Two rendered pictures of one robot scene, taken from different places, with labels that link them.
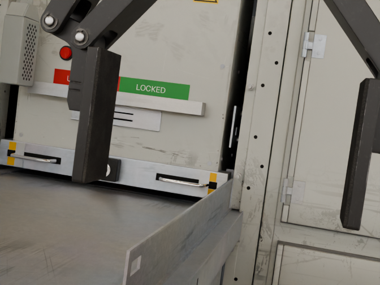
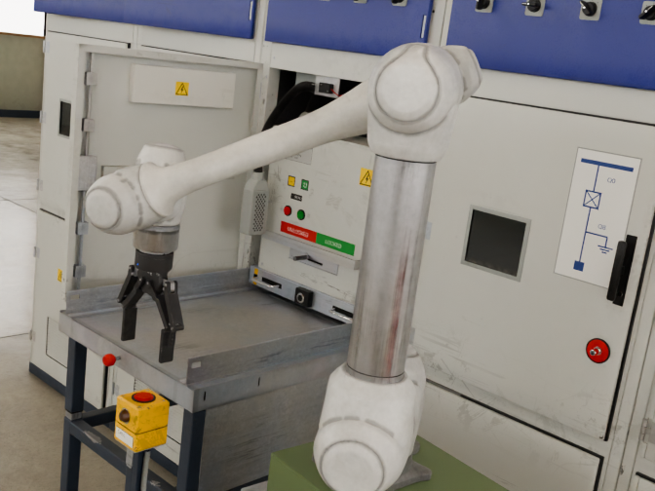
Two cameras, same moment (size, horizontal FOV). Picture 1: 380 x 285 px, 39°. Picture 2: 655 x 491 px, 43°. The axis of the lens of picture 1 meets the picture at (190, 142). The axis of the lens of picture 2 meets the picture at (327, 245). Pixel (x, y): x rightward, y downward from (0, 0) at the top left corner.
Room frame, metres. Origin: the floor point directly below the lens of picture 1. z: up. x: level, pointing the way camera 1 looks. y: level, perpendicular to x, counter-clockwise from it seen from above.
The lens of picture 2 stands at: (-0.95, -1.12, 1.65)
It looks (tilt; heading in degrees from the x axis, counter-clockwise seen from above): 13 degrees down; 30
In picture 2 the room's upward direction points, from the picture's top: 7 degrees clockwise
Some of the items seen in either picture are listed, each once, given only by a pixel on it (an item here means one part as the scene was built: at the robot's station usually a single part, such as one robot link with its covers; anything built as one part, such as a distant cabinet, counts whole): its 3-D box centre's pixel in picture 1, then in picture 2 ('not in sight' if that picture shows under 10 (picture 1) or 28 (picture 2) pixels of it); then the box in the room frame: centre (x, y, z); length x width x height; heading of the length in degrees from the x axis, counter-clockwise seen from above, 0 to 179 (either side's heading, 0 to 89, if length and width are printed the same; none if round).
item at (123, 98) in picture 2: not in sight; (165, 174); (0.99, 0.62, 1.21); 0.63 x 0.07 x 0.74; 162
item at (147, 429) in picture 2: not in sight; (141, 419); (0.27, -0.02, 0.85); 0.08 x 0.08 x 0.10; 78
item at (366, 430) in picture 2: not in sight; (386, 279); (0.26, -0.54, 1.29); 0.22 x 0.16 x 0.77; 19
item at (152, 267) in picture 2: not in sight; (153, 272); (0.27, -0.02, 1.17); 0.08 x 0.07 x 0.09; 78
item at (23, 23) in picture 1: (20, 44); (255, 207); (1.17, 0.39, 1.14); 0.08 x 0.05 x 0.17; 168
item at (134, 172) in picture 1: (111, 167); (311, 295); (1.21, 0.17, 0.89); 0.54 x 0.05 x 0.06; 78
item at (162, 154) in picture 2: not in sight; (157, 183); (0.26, -0.02, 1.36); 0.13 x 0.11 x 0.16; 18
